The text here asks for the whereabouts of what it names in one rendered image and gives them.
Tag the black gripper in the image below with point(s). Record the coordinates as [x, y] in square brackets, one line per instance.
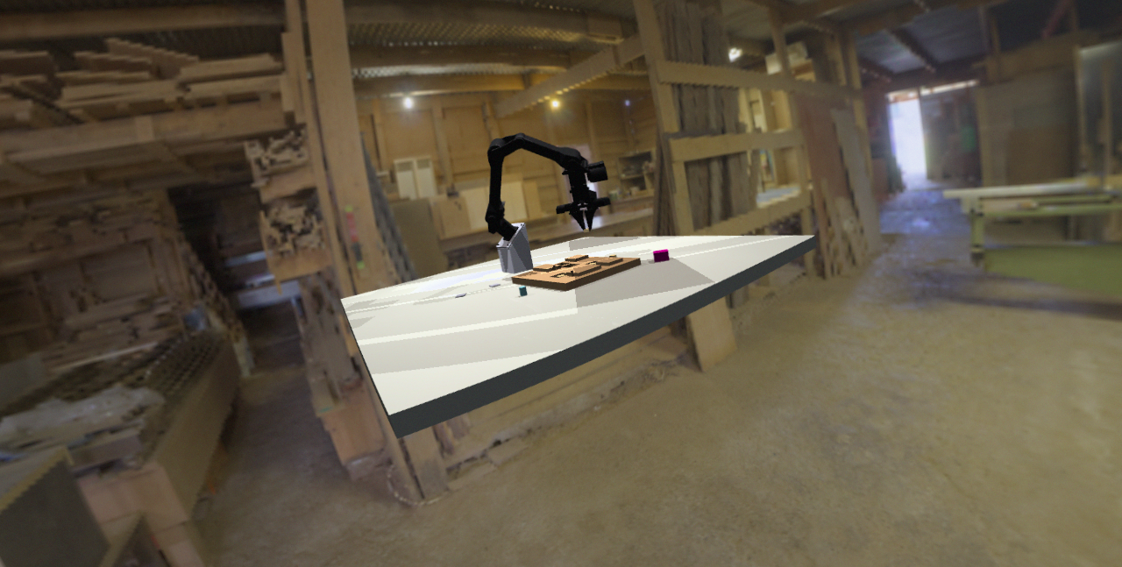
[580, 195]

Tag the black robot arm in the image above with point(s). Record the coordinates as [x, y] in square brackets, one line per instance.
[575, 165]

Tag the tan puzzle board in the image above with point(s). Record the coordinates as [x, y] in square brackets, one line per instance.
[577, 272]

